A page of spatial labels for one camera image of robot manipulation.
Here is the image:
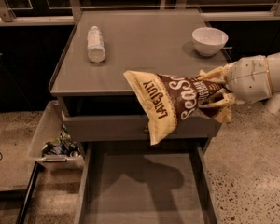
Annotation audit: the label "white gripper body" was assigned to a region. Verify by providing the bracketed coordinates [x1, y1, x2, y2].
[226, 55, 273, 104]

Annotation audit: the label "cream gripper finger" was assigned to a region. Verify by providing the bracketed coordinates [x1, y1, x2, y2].
[199, 91, 236, 108]
[197, 64, 231, 84]

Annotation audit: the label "brown sea salt chip bag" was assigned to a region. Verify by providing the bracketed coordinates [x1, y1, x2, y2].
[123, 70, 231, 145]

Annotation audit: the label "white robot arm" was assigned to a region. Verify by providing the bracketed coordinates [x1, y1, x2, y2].
[198, 52, 280, 113]

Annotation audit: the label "grey drawer cabinet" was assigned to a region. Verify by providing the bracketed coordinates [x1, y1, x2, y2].
[48, 9, 245, 143]

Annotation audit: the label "grey open middle drawer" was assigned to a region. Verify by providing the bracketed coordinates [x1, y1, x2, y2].
[74, 140, 222, 224]

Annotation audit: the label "grey top drawer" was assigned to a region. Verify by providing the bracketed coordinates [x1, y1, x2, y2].
[63, 115, 221, 142]

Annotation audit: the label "white ceramic bowl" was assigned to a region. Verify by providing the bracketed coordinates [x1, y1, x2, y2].
[192, 27, 229, 57]

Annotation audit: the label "white plastic water bottle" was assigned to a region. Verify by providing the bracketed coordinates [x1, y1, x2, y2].
[87, 26, 105, 63]

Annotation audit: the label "snack packets and cans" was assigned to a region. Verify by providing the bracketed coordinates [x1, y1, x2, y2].
[42, 124, 80, 157]

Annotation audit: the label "white metal frame railing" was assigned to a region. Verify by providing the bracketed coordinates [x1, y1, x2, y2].
[0, 0, 280, 26]

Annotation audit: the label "black floor rail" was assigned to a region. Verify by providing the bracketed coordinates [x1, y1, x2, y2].
[16, 162, 43, 224]

